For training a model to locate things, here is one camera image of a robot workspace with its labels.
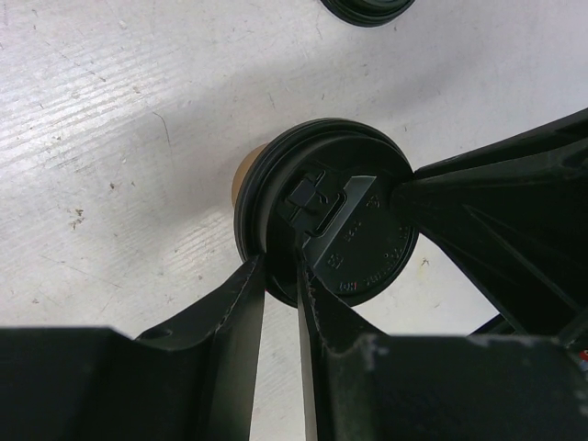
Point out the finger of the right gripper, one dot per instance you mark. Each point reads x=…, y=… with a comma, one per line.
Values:
x=513, y=217

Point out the brown paper coffee cup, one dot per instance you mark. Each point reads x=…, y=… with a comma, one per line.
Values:
x=242, y=171

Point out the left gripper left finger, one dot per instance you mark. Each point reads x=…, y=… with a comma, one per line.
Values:
x=202, y=362

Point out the black plastic cup lid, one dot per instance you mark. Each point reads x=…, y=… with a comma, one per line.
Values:
x=319, y=194

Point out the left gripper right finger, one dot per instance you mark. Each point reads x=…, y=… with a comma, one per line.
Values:
x=337, y=364

